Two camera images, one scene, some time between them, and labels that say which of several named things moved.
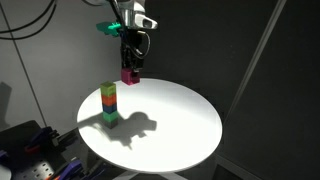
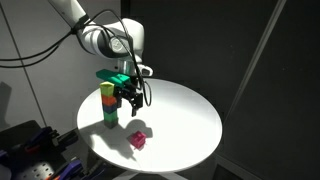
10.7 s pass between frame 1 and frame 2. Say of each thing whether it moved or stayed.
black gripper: moved
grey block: stayed
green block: stayed
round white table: stayed
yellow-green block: stayed
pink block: moved
